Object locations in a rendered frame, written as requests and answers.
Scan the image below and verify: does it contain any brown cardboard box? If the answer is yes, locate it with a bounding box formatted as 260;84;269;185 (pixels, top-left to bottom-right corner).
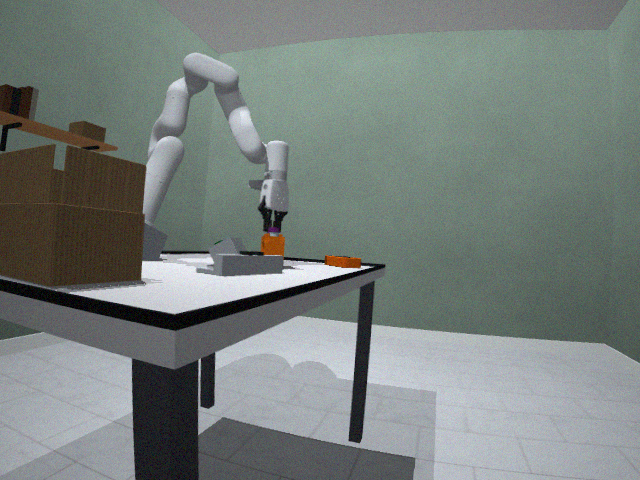
0;144;147;287

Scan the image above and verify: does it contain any orange digital multimeter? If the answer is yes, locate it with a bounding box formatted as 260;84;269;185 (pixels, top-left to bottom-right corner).
325;256;361;268

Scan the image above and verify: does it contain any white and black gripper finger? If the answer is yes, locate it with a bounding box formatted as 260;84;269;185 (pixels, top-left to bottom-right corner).
258;196;273;232
273;210;288;232

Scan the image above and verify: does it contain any grey key housing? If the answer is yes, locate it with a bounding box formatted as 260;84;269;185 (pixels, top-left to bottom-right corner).
208;237;246;261

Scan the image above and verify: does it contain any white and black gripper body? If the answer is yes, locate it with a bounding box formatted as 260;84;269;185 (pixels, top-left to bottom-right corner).
260;179;289;212

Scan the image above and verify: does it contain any grey rectangular panel with round recesses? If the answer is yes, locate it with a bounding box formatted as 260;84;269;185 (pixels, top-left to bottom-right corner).
196;251;283;276

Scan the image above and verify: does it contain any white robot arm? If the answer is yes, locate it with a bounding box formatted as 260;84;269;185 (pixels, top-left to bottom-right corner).
143;53;289;229

